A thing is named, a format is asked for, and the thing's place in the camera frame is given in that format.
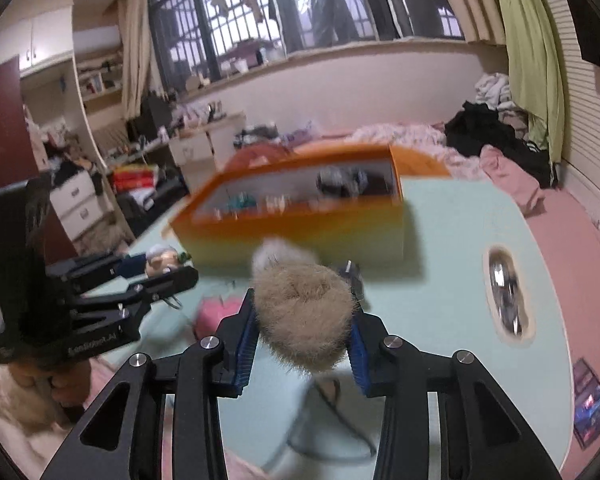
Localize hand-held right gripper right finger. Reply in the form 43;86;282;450
349;305;563;480

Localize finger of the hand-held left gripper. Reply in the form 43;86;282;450
45;252;148;292
75;266;199;321

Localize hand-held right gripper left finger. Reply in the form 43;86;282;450
40;287;260;480

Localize small doll keychain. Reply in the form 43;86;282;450
145;242;188;311

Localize furry brown pouch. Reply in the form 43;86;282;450
251;237;358;373

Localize orange cardboard box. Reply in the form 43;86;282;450
167;142;406;266

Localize mint cartoon printed desktop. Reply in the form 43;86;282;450
100;177;576;480

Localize person's left hand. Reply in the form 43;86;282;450
7;357;93;408

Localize white drawer cabinet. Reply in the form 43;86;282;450
47;170;106;241

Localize black cloth with white trim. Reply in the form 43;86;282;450
337;259;367;311

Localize stack of red packets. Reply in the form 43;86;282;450
111;164;158;192

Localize white desk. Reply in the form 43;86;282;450
169;112;248;191

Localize white fluffy blanket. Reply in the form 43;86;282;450
0;370;76;480

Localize crumpled foil wrappers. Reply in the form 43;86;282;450
490;252;523;336

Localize dark red door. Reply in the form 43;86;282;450
0;55;46;311

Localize white bookshelf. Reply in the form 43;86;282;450
72;42;131;171

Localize clear plastic bag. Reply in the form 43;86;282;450
317;166;348;196

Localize orange box lid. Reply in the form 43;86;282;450
392;147;451;178

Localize cream curtain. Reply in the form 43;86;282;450
117;0;163;121
432;0;508;46

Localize dark printed card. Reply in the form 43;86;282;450
572;358;600;448

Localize pile of black clothes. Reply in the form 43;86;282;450
445;101;558;188

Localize barred window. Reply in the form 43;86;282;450
147;0;468;93

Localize pile of white clothes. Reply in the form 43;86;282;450
474;72;528;126

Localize white louvered closet door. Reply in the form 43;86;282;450
535;0;600;246

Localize green hanging garment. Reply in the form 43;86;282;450
490;0;566;163

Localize white wall cabinet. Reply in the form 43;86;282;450
17;7;76;78

